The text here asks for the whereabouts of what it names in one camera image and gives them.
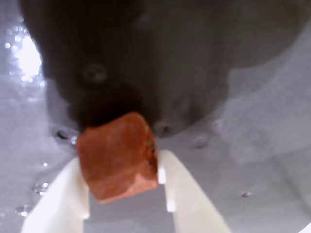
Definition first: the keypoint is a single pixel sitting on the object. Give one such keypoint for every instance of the red cube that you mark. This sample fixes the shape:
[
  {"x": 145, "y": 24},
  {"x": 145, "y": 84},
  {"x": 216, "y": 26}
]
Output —
[{"x": 116, "y": 157}]

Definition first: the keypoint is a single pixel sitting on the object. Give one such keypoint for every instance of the black glossy mat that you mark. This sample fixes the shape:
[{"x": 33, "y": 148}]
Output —
[{"x": 255, "y": 109}]

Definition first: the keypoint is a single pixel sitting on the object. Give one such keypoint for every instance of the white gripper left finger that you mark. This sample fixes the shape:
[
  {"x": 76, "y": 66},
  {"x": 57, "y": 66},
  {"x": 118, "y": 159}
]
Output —
[{"x": 60, "y": 201}]

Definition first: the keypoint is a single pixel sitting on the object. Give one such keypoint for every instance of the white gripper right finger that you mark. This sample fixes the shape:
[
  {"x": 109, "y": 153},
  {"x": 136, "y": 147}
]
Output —
[{"x": 189, "y": 194}]

